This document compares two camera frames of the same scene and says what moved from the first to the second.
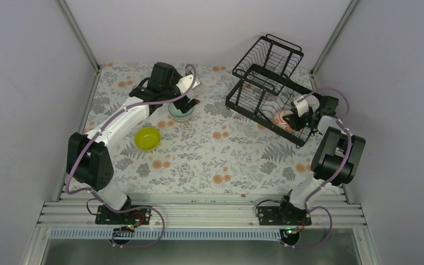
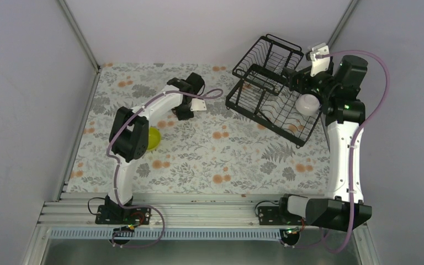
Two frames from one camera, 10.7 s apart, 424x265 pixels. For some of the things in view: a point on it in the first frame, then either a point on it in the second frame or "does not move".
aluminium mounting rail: x=229 y=217 does not move
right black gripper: x=294 y=122 to x=302 y=74
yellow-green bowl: x=147 y=138 does not move
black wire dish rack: x=263 y=95 does not move
